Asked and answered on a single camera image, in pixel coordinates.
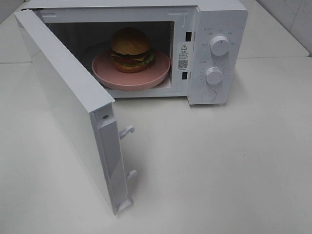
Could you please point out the white microwave oven body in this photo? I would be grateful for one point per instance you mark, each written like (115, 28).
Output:
(182, 29)

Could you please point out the upper white power knob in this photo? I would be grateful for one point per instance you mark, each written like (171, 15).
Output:
(219, 45)

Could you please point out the burger with lettuce and cheese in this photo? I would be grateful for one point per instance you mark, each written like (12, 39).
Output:
(131, 50)

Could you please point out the white timer knob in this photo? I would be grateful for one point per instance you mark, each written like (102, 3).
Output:
(214, 75)

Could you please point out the pink round plate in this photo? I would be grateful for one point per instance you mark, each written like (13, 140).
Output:
(108, 75)

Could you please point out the round white door button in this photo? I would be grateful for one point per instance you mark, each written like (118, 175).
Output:
(209, 95)

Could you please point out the white microwave door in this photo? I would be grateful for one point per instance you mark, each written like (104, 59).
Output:
(83, 108)

